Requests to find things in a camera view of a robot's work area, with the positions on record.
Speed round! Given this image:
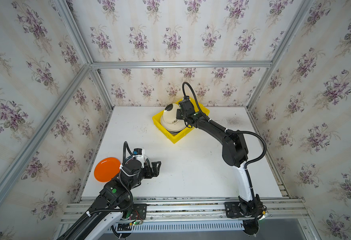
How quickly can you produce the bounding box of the translucent white plate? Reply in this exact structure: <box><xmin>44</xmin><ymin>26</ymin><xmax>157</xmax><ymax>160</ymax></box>
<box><xmin>160</xmin><ymin>116</ymin><xmax>186</xmax><ymax>133</ymax></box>

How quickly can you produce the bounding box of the cream plate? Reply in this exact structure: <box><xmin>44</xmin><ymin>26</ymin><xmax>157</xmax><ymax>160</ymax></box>
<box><xmin>162</xmin><ymin>103</ymin><xmax>180</xmax><ymax>125</ymax></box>

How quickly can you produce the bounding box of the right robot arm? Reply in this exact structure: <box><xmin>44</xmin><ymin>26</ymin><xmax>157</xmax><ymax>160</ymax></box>
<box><xmin>176</xmin><ymin>96</ymin><xmax>267</xmax><ymax>220</ymax></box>

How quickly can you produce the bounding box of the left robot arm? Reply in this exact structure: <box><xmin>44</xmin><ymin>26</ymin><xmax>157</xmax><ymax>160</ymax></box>
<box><xmin>58</xmin><ymin>158</ymin><xmax>161</xmax><ymax>240</ymax></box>

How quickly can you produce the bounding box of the green rim plate under arm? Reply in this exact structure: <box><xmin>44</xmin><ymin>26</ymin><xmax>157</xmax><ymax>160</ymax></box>
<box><xmin>144</xmin><ymin>156</ymin><xmax>150</xmax><ymax>167</ymax></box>

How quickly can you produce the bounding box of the yellow plastic bin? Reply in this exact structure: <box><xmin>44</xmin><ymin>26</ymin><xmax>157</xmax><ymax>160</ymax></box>
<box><xmin>152</xmin><ymin>98</ymin><xmax>210</xmax><ymax>144</ymax></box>

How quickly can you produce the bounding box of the orange plate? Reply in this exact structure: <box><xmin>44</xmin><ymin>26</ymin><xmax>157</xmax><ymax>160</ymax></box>
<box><xmin>94</xmin><ymin>157</ymin><xmax>120</xmax><ymax>183</ymax></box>

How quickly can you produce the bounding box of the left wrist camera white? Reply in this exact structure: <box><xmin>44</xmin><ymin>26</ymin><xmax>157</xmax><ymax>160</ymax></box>
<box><xmin>132</xmin><ymin>148</ymin><xmax>147</xmax><ymax>168</ymax></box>

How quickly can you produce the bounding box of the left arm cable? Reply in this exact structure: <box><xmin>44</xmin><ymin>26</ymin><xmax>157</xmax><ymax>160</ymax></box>
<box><xmin>122</xmin><ymin>141</ymin><xmax>134</xmax><ymax>164</ymax></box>

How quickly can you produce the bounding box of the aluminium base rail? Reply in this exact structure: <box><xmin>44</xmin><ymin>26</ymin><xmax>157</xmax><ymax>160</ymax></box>
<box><xmin>54</xmin><ymin>198</ymin><xmax>310</xmax><ymax>239</ymax></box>

